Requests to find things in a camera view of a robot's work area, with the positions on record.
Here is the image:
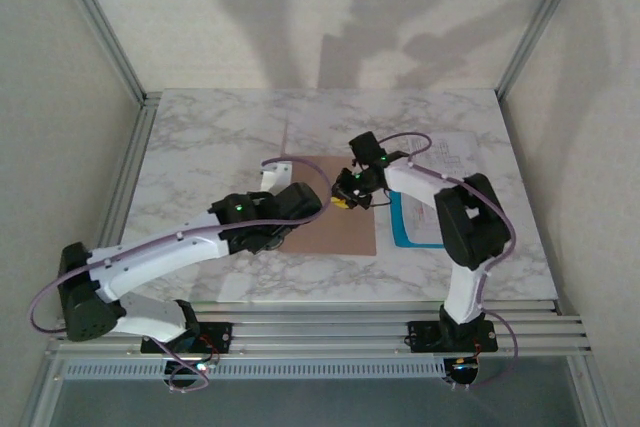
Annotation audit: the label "thin black right gripper cable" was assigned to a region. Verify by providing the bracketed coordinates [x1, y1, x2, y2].
[369, 185, 396, 209]

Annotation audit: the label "black base controller board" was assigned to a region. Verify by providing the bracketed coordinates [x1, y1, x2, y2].
[446, 352, 482, 387]
[163, 346, 222, 389]

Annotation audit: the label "white technical drawing sheet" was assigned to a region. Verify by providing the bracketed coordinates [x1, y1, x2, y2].
[412, 134, 482, 186]

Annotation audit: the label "grey slotted cable duct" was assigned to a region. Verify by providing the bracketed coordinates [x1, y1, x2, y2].
[64, 359, 446, 381]

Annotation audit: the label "aluminium frame leg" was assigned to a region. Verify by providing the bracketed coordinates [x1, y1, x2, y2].
[19, 352, 69, 427]
[569, 356, 617, 427]

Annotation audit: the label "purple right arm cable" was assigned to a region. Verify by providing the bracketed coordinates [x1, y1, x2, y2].
[377, 132, 519, 391]

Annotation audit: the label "aluminium frame post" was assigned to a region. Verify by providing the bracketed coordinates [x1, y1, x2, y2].
[494, 0, 594, 101]
[47, 0, 147, 103]

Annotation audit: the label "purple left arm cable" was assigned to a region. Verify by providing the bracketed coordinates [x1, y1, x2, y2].
[27, 156, 329, 393]

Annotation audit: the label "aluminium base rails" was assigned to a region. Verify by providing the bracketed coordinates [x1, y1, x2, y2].
[47, 299, 594, 361]

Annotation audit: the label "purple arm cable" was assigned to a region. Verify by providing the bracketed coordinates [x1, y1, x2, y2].
[377, 132, 519, 391]
[27, 156, 329, 393]

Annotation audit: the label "blue-bordered paper sheet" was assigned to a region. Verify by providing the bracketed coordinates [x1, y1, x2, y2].
[388, 191, 447, 250]

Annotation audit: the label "brown paper folder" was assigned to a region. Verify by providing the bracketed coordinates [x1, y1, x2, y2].
[276, 119, 378, 257]

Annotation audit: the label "aluminium side rail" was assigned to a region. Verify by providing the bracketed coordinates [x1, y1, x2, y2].
[97, 91, 163, 248]

